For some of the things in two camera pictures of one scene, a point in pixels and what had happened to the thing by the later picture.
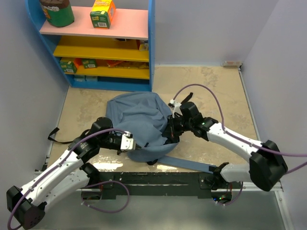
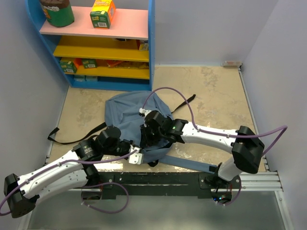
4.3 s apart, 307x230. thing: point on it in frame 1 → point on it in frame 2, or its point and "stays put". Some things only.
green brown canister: [59, 13] stays put
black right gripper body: [179, 125] → [151, 137]
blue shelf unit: [122, 57] stays put
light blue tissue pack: [79, 78] stays put
